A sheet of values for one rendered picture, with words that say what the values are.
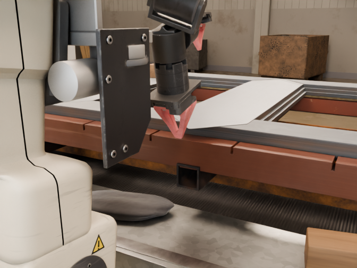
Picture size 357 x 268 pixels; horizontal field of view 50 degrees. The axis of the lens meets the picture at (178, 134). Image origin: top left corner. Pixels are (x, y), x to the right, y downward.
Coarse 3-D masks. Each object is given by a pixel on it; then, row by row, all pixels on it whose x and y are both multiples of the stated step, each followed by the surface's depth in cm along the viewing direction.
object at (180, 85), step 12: (156, 72) 65; (168, 72) 64; (180, 72) 64; (168, 84) 65; (180, 84) 65; (192, 84) 69; (156, 96) 66; (168, 96) 65; (180, 96) 65; (168, 108) 64
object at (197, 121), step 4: (176, 116) 85; (192, 120) 82; (196, 120) 82; (200, 120) 82; (204, 120) 82; (208, 120) 82; (212, 120) 82; (216, 120) 82; (220, 120) 82; (192, 124) 79; (196, 124) 79; (200, 124) 79; (204, 124) 79; (208, 124) 79; (212, 124) 79; (216, 124) 79; (220, 124) 79; (224, 124) 79; (228, 124) 79; (232, 124) 79; (236, 124) 79; (240, 124) 79
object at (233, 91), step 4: (224, 92) 115; (228, 92) 115; (232, 92) 115; (236, 92) 115; (240, 92) 115; (244, 92) 115; (248, 92) 115; (252, 92) 115; (256, 92) 115; (260, 92) 115; (264, 92) 115; (268, 92) 115; (272, 92) 115; (276, 92) 115; (272, 96) 109; (276, 96) 109; (280, 96) 109; (284, 96) 109
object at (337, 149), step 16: (208, 80) 147; (224, 80) 144; (240, 80) 141; (256, 80) 139; (288, 80) 139; (288, 96) 112; (336, 96) 126; (352, 96) 123; (48, 112) 99; (64, 112) 97; (80, 112) 94; (96, 112) 92; (272, 112) 95; (160, 128) 84; (208, 128) 79; (224, 128) 77; (272, 144) 73; (288, 144) 72; (304, 144) 70; (320, 144) 69; (336, 144) 68; (336, 160) 68
